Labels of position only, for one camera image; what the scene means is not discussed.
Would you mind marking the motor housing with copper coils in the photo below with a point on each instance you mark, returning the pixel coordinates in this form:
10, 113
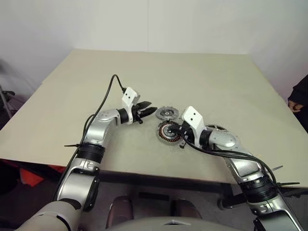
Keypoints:
166, 134

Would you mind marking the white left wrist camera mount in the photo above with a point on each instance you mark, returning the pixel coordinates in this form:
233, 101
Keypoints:
128, 95

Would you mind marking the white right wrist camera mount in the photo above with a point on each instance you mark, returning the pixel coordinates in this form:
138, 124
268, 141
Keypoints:
193, 118

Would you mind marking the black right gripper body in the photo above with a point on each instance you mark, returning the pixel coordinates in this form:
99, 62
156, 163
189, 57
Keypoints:
185, 134

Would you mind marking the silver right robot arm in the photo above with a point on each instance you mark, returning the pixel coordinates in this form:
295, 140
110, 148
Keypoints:
226, 140

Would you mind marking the grey tripod stand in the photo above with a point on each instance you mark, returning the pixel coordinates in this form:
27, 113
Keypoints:
6, 98

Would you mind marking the orange object under table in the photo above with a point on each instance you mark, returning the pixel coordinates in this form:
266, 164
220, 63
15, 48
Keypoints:
31, 178

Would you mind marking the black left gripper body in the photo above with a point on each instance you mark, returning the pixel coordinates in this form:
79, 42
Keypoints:
138, 114

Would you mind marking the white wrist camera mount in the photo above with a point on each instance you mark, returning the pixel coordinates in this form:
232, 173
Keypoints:
128, 95
193, 118

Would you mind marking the person in dark clothes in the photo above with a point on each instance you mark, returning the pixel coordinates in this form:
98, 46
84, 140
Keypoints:
300, 89

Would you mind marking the bystander bare hand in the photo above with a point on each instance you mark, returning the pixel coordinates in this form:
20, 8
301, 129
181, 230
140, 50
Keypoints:
295, 106

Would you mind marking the grey robot torso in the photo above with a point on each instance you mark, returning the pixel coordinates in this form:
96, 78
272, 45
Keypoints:
173, 225

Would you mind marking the black table frame with caster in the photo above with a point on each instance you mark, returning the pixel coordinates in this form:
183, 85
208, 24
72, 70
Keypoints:
226, 195

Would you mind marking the dark rounded shape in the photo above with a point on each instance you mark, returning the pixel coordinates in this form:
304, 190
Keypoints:
120, 209
185, 208

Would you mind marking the grey toothed motor lid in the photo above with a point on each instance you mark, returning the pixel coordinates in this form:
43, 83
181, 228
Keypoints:
165, 113

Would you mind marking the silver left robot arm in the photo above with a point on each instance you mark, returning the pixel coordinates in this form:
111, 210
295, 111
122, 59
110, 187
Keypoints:
96, 130

